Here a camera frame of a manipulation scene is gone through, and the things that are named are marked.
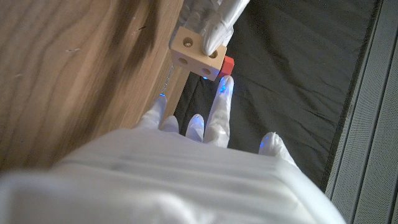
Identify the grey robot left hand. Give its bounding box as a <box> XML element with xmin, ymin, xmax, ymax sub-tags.
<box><xmin>177</xmin><ymin>0</ymin><xmax>251</xmax><ymax>57</ymax></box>

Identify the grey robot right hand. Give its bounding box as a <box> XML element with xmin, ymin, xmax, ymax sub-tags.
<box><xmin>0</xmin><ymin>75</ymin><xmax>348</xmax><ymax>224</ymax></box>

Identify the wooden block with holes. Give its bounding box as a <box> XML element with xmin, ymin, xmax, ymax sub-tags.
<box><xmin>170</xmin><ymin>26</ymin><xmax>228</xmax><ymax>82</ymax></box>

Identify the red-headed wooden screw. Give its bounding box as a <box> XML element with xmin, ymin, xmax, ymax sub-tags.
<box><xmin>218</xmin><ymin>55</ymin><xmax>236</xmax><ymax>78</ymax></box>

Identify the large wooden board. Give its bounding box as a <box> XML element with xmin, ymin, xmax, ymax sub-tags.
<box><xmin>160</xmin><ymin>63</ymin><xmax>175</xmax><ymax>96</ymax></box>

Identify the black backdrop curtain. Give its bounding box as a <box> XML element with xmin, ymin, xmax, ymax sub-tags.
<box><xmin>172</xmin><ymin>0</ymin><xmax>383</xmax><ymax>191</ymax></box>

